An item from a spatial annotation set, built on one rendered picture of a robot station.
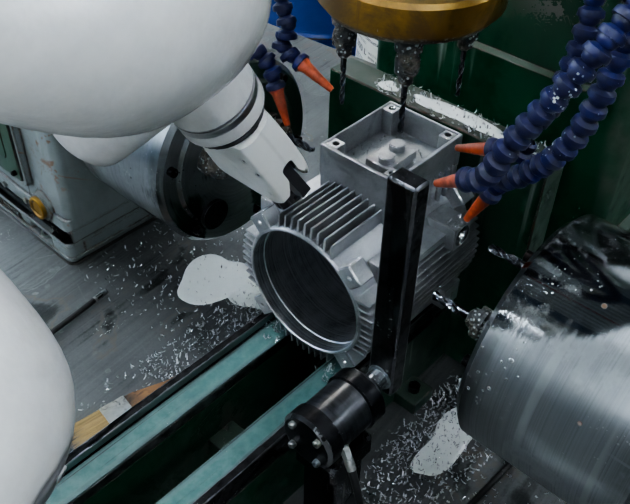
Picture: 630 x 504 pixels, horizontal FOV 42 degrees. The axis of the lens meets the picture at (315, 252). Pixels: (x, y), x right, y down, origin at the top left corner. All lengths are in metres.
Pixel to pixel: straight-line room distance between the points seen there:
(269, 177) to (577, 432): 0.35
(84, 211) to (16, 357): 0.97
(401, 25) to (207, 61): 0.44
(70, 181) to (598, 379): 0.77
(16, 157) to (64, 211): 0.10
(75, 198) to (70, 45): 0.95
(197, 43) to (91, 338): 0.90
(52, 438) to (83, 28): 0.12
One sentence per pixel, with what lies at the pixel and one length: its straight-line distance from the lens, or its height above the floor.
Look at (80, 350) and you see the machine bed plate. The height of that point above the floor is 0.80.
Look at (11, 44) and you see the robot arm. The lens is 0.26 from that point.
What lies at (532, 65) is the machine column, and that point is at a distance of 0.99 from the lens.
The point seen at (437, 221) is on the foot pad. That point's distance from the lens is 0.89.
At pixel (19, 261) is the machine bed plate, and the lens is 1.30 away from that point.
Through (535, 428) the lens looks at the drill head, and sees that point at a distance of 0.73.
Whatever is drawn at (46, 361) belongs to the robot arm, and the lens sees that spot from 0.27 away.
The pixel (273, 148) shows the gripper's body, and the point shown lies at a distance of 0.75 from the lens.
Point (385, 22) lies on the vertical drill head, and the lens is 0.72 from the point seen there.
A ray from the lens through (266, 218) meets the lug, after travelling 0.86.
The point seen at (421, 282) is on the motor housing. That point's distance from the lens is 0.89.
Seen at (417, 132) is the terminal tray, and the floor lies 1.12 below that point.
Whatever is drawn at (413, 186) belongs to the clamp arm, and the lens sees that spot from 0.64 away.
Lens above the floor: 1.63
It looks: 42 degrees down
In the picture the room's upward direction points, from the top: 1 degrees clockwise
